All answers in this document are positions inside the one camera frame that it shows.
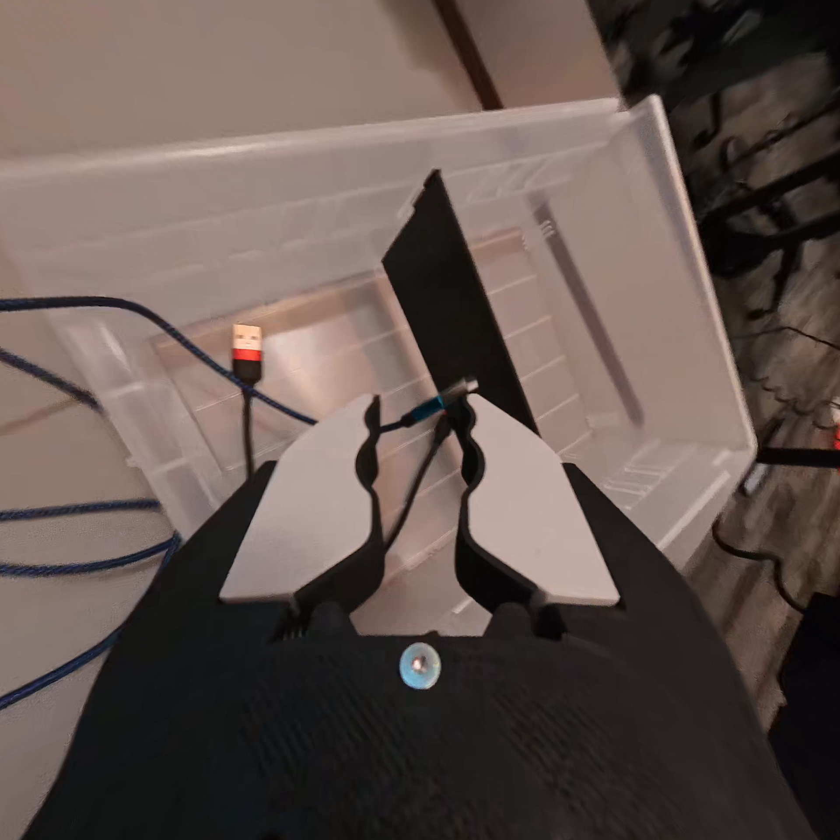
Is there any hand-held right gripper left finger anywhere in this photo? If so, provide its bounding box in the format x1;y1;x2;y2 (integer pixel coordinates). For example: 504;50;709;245
218;394;386;619

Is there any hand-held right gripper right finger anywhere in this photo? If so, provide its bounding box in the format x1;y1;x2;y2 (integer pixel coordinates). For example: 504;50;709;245
455;392;622;626

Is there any blue multi-head usb cable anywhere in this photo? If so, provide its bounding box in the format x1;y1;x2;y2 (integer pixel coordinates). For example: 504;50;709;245
0;295;480;713

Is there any red plug black usb cable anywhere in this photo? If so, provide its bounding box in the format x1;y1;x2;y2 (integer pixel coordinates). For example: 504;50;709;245
231;323;454;549

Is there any clear plastic bin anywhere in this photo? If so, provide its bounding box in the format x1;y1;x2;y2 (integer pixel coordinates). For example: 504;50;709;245
0;95;759;634

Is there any black bin divider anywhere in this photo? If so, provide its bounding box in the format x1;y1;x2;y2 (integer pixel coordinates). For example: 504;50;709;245
382;169;540;437

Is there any black office chair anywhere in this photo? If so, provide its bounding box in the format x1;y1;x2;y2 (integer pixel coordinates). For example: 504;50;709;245
682;39;840;316

